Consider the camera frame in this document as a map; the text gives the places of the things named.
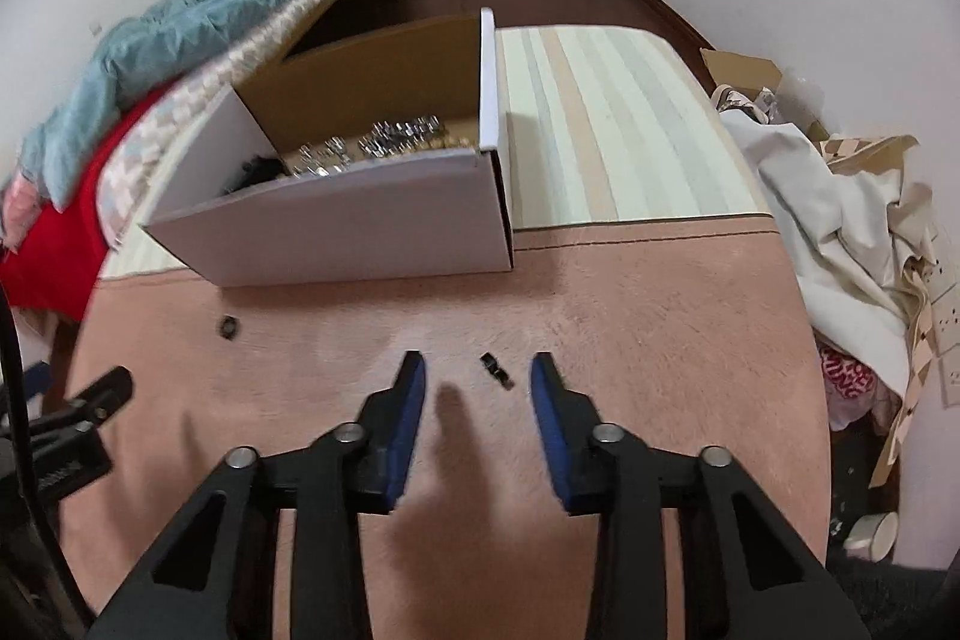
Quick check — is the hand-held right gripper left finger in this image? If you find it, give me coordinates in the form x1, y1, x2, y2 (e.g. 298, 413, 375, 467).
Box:
90, 351, 428, 640

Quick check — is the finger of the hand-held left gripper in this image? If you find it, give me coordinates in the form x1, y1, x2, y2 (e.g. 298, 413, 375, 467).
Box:
21, 361, 55, 405
64, 366, 134, 423

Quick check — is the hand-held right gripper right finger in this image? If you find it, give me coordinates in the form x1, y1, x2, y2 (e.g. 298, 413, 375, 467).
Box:
529, 351, 871, 640

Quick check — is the white cardboard box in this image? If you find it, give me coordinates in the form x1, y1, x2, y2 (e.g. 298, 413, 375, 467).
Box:
141, 8, 517, 289

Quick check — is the black smart band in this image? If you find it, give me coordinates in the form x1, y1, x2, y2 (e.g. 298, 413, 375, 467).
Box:
221, 155, 282, 195

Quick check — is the chunky silver chain bracelet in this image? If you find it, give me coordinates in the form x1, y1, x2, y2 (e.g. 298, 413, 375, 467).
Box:
358, 115, 445, 159

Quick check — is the bed with blue blanket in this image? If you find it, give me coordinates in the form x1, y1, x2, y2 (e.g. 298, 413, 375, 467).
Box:
0, 0, 380, 320

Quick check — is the pink cloth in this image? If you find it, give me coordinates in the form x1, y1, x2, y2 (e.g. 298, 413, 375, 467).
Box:
0, 164, 46, 251

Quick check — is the red and white cloth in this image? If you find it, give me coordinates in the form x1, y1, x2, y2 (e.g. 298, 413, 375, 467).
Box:
816, 340, 901, 431

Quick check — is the teal duvet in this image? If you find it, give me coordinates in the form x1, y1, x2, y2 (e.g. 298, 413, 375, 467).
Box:
21, 0, 380, 210

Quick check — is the white cloth pile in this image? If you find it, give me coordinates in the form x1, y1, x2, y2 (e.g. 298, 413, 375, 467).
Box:
716, 104, 931, 386

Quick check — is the white power strip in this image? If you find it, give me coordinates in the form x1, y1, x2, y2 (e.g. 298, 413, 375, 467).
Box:
926, 257, 960, 408

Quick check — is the brown cardboard box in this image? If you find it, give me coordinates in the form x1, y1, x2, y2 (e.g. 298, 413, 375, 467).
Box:
699, 47, 830, 142

